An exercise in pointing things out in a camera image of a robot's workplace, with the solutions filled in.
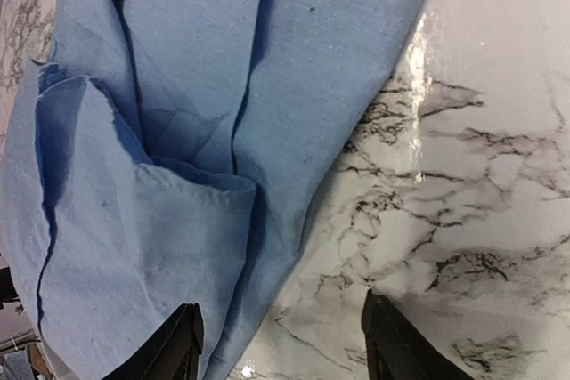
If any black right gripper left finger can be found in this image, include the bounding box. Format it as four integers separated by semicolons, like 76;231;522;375
104;303;204;380

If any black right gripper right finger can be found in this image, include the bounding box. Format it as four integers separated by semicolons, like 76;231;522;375
361;290;472;380

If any light blue shirt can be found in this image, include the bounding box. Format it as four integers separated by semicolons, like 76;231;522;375
1;0;424;379

